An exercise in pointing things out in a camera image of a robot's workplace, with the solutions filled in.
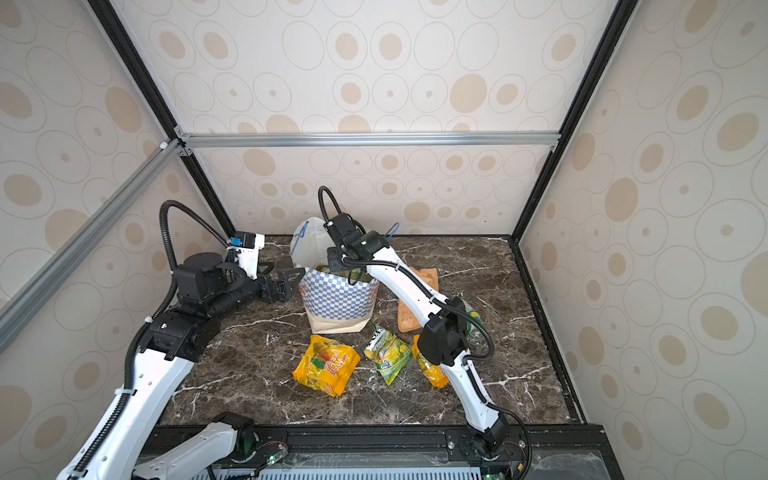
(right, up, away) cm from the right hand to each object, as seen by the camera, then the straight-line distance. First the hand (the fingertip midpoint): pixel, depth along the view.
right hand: (337, 257), depth 86 cm
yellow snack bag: (+27, -31, -6) cm, 42 cm away
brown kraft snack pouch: (+20, -19, +6) cm, 28 cm away
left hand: (-6, -2, -21) cm, 22 cm away
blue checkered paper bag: (-1, -12, -5) cm, 13 cm away
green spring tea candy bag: (+15, -27, -3) cm, 31 cm away
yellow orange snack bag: (-2, -29, -6) cm, 30 cm away
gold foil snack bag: (+6, -5, -10) cm, 13 cm away
